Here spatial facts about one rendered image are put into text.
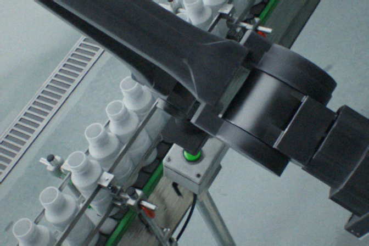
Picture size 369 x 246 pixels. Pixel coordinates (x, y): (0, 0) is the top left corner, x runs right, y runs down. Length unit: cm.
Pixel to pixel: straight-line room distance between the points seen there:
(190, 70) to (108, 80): 246
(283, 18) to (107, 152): 60
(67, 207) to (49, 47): 219
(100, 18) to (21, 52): 283
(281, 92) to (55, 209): 71
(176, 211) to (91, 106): 157
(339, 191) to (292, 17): 115
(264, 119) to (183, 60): 9
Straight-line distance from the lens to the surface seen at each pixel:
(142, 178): 141
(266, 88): 63
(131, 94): 134
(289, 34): 174
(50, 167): 140
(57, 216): 127
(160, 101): 99
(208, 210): 171
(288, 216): 244
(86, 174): 129
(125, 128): 133
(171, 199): 148
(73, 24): 85
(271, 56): 64
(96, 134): 133
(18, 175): 297
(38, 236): 126
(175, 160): 125
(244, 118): 62
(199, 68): 63
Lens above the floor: 209
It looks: 49 degrees down
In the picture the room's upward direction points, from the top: 26 degrees counter-clockwise
